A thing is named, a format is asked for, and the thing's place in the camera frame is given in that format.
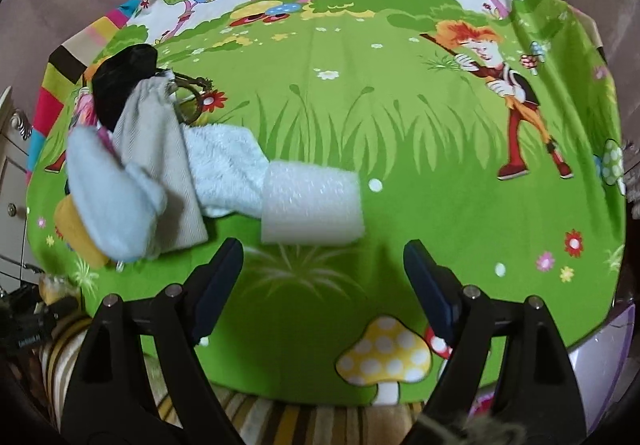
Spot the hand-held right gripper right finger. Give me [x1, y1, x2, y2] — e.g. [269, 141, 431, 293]
[402, 239, 588, 445]

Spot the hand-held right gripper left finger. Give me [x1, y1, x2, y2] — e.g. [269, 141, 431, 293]
[60, 237, 246, 445]

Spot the light blue fluffy towel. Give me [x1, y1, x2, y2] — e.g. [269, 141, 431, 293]
[182, 125, 273, 218]

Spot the white towel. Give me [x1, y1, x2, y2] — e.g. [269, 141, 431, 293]
[261, 162, 365, 246]

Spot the grey drawstring pouch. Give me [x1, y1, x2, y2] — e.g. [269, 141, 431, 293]
[111, 71, 210, 260]

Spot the yellow cloth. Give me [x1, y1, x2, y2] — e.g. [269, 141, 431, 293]
[54, 198, 108, 268]

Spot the light blue fleece cloth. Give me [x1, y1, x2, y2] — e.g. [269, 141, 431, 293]
[66, 128, 167, 262]

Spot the pink printed pouch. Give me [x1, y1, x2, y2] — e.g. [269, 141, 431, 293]
[70, 84, 121, 161]

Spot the black cloth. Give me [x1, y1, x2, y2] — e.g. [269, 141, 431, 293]
[91, 44, 166, 131]

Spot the tan furry cushion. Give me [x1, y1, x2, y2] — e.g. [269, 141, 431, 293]
[412, 412, 528, 445]

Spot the printed cartoon tablecloth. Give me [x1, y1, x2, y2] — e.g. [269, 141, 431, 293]
[25, 0, 628, 408]

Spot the black device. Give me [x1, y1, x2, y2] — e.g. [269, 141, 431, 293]
[0, 282, 81, 361]

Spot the white cabinet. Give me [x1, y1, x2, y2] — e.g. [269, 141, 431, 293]
[0, 85, 38, 276]

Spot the brown ring strap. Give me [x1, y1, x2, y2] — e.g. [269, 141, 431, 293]
[170, 70, 216, 126]

